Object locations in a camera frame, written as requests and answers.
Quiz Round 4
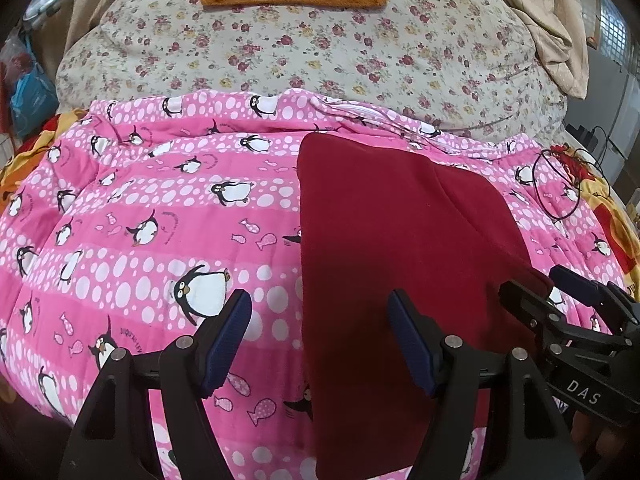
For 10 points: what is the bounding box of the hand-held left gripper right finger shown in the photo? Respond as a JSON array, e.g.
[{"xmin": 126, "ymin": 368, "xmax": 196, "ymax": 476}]
[{"xmin": 387, "ymin": 289, "xmax": 586, "ymax": 480}]

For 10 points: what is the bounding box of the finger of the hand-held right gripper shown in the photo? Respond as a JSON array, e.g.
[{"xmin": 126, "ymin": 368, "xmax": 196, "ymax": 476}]
[
  {"xmin": 547, "ymin": 265, "xmax": 640, "ymax": 333},
  {"xmin": 497, "ymin": 280, "xmax": 568, "ymax": 356}
]

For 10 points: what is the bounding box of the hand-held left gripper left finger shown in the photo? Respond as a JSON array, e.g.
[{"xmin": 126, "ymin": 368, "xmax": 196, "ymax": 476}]
[{"xmin": 60, "ymin": 289, "xmax": 253, "ymax": 480}]

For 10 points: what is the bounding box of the dark red garment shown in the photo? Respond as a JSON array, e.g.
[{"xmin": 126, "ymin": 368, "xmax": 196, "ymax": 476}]
[{"xmin": 297, "ymin": 130, "xmax": 555, "ymax": 480}]

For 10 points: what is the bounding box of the person's right hand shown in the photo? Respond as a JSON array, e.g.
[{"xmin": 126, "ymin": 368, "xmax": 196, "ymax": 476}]
[{"xmin": 569, "ymin": 405, "xmax": 601, "ymax": 456}]

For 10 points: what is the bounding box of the black charger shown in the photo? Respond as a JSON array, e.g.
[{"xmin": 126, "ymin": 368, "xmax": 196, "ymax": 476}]
[{"xmin": 565, "ymin": 124, "xmax": 627, "ymax": 162}]

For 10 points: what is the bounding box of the pink penguin print blanket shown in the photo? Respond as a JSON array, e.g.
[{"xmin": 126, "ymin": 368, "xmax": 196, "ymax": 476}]
[{"xmin": 0, "ymin": 89, "xmax": 632, "ymax": 480}]

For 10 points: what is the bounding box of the beige sheet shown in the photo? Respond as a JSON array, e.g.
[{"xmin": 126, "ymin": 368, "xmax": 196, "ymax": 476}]
[{"xmin": 470, "ymin": 0, "xmax": 591, "ymax": 101}]

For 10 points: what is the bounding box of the window with metal grille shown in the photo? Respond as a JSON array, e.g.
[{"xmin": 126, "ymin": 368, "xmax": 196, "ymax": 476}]
[{"xmin": 575, "ymin": 0, "xmax": 640, "ymax": 77}]

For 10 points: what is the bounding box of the floral print quilt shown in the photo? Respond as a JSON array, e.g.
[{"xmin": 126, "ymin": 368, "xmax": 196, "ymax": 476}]
[{"xmin": 54, "ymin": 0, "xmax": 571, "ymax": 141}]

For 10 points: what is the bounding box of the blue plastic bag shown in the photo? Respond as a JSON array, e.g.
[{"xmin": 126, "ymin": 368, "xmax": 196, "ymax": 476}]
[{"xmin": 10, "ymin": 55, "xmax": 59, "ymax": 127}]

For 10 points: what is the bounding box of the red plastic bag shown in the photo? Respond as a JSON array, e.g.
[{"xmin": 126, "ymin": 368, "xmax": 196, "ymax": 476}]
[{"xmin": 0, "ymin": 25, "xmax": 32, "ymax": 137}]

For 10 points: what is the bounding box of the beige curtain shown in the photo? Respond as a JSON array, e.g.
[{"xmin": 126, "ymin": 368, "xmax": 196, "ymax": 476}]
[{"xmin": 65, "ymin": 0, "xmax": 147, "ymax": 56}]

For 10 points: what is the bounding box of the grey plastic object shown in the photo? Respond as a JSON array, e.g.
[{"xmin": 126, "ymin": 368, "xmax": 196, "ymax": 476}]
[{"xmin": 22, "ymin": 0, "xmax": 77, "ymax": 32}]

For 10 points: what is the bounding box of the black cable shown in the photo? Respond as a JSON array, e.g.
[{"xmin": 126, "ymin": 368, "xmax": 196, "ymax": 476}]
[{"xmin": 532, "ymin": 149, "xmax": 585, "ymax": 222}]

